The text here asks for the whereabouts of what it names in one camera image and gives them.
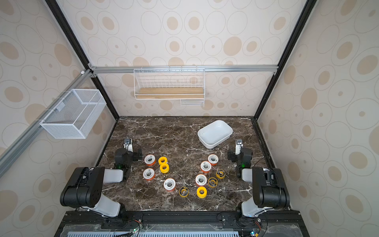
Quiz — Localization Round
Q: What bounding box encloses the yellow black tape spool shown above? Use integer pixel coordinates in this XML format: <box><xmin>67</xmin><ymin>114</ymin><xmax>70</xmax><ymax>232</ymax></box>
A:
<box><xmin>208</xmin><ymin>177</ymin><xmax>218</xmax><ymax>188</ymax></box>
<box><xmin>178</xmin><ymin>187</ymin><xmax>189</xmax><ymax>198</ymax></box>
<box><xmin>216</xmin><ymin>169</ymin><xmax>226</xmax><ymax>179</ymax></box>

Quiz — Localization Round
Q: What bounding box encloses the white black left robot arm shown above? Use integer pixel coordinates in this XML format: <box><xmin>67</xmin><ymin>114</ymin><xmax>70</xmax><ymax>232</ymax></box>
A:
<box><xmin>60</xmin><ymin>147</ymin><xmax>143</xmax><ymax>217</ymax></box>

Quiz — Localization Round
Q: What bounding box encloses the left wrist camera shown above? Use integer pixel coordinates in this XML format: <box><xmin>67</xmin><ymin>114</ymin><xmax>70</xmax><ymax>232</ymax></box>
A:
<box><xmin>123</xmin><ymin>138</ymin><xmax>133</xmax><ymax>152</ymax></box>

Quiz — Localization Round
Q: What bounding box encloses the white mesh wall basket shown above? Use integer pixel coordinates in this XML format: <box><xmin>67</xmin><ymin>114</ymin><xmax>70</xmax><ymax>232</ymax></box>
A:
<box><xmin>40</xmin><ymin>89</ymin><xmax>106</xmax><ymax>139</ymax></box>

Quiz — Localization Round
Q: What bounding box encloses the white plastic storage box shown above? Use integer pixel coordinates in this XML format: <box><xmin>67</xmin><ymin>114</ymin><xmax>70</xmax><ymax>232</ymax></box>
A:
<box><xmin>197</xmin><ymin>120</ymin><xmax>233</xmax><ymax>149</ymax></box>

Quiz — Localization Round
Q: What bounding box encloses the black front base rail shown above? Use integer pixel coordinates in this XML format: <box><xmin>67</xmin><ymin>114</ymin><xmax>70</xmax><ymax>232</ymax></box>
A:
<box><xmin>55</xmin><ymin>210</ymin><xmax>309</xmax><ymax>237</ymax></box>

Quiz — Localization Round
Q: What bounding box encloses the white wire wall shelf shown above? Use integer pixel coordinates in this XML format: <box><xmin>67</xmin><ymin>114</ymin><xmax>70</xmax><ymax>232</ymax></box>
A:
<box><xmin>133</xmin><ymin>67</ymin><xmax>206</xmax><ymax>106</ymax></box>

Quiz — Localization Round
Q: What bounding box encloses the orange white tape roll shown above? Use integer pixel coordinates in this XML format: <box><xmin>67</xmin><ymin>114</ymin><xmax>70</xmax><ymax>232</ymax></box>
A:
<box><xmin>143</xmin><ymin>168</ymin><xmax>156</xmax><ymax>181</ymax></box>
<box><xmin>195</xmin><ymin>174</ymin><xmax>207</xmax><ymax>187</ymax></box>
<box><xmin>200</xmin><ymin>161</ymin><xmax>212</xmax><ymax>173</ymax></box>
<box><xmin>208</xmin><ymin>154</ymin><xmax>219</xmax><ymax>166</ymax></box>
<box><xmin>163</xmin><ymin>178</ymin><xmax>176</xmax><ymax>192</ymax></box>
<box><xmin>144</xmin><ymin>154</ymin><xmax>156</xmax><ymax>166</ymax></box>

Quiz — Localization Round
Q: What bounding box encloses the yellow tape roll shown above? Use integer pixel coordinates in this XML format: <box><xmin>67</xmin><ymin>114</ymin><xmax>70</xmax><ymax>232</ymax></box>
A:
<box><xmin>159</xmin><ymin>157</ymin><xmax>168</xmax><ymax>166</ymax></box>
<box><xmin>160</xmin><ymin>163</ymin><xmax>170</xmax><ymax>174</ymax></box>
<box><xmin>196</xmin><ymin>186</ymin><xmax>207</xmax><ymax>198</ymax></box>

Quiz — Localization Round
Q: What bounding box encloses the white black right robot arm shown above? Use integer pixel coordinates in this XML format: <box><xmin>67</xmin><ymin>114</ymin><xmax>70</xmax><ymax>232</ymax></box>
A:
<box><xmin>228</xmin><ymin>147</ymin><xmax>290</xmax><ymax>218</ymax></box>

